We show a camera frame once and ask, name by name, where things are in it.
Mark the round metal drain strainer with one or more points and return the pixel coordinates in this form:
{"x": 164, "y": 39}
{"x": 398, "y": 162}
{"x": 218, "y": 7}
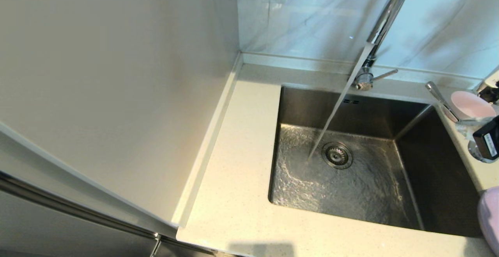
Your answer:
{"x": 337, "y": 155}

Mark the grey cabinet door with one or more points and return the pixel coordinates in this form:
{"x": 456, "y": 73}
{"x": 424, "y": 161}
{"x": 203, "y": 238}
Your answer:
{"x": 46, "y": 225}

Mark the running water stream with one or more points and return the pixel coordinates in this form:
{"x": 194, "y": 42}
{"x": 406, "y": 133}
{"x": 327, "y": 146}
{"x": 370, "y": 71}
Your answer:
{"x": 339, "y": 105}

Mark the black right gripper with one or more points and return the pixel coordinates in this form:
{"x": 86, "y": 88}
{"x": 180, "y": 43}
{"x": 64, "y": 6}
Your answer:
{"x": 487, "y": 140}

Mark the lilac plate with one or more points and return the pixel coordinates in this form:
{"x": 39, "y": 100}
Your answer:
{"x": 490, "y": 218}

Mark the chrome gooseneck faucet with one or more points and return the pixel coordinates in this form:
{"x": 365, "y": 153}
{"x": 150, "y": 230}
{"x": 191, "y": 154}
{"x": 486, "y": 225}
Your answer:
{"x": 388, "y": 15}

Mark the stainless steel sink basin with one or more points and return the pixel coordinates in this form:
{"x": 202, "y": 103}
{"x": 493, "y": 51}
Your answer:
{"x": 351, "y": 194}

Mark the metal spoon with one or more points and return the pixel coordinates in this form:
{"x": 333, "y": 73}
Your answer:
{"x": 440, "y": 100}

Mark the pink bowl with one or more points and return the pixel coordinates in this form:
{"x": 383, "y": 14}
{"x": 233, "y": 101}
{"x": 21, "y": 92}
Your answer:
{"x": 471, "y": 107}

